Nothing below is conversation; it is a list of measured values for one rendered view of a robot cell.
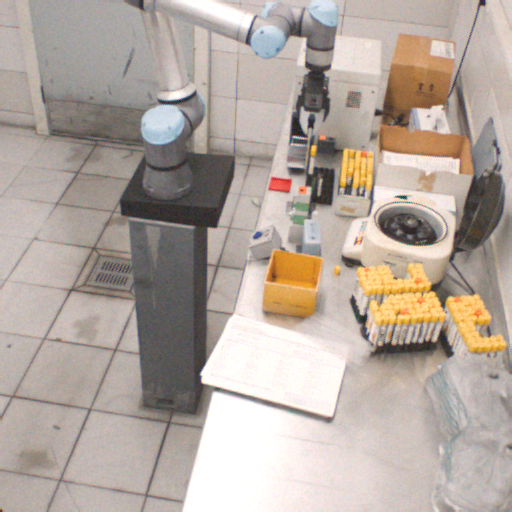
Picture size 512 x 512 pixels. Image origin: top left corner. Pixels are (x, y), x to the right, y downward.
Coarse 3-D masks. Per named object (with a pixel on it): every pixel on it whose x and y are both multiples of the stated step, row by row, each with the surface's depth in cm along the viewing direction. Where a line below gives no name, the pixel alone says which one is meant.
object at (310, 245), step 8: (304, 224) 186; (312, 224) 186; (304, 232) 184; (312, 232) 183; (304, 240) 182; (312, 240) 180; (296, 248) 191; (304, 248) 181; (312, 248) 181; (320, 248) 192; (320, 256) 189
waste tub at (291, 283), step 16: (272, 256) 174; (288, 256) 176; (304, 256) 175; (272, 272) 180; (288, 272) 180; (304, 272) 179; (320, 272) 170; (272, 288) 167; (288, 288) 166; (304, 288) 165; (272, 304) 170; (288, 304) 169; (304, 304) 168
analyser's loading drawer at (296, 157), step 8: (296, 136) 234; (304, 136) 234; (296, 144) 224; (304, 144) 228; (288, 152) 226; (296, 152) 225; (304, 152) 225; (288, 160) 221; (296, 160) 221; (304, 160) 220
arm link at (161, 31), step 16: (144, 16) 182; (160, 16) 181; (160, 32) 183; (176, 32) 187; (160, 48) 186; (176, 48) 188; (160, 64) 189; (176, 64) 190; (160, 80) 193; (176, 80) 192; (160, 96) 195; (176, 96) 193; (192, 96) 195; (192, 112) 197
